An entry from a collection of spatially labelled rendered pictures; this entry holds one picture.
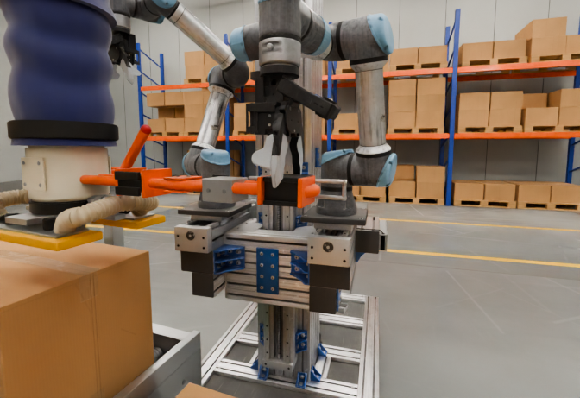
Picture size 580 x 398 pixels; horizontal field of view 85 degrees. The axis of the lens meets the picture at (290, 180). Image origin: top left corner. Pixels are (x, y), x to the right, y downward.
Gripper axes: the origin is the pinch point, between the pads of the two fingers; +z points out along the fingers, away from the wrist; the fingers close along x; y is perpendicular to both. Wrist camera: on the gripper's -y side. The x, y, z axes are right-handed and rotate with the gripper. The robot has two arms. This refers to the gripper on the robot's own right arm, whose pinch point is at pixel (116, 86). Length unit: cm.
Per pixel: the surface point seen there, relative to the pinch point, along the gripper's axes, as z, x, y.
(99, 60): 1.5, -32.7, -27.0
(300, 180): 28, -86, -29
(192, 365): 98, -30, 2
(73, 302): 61, -26, -33
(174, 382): 98, -31, -7
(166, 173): 28, -51, -25
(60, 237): 41, -37, -40
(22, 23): -4.3, -25.2, -38.6
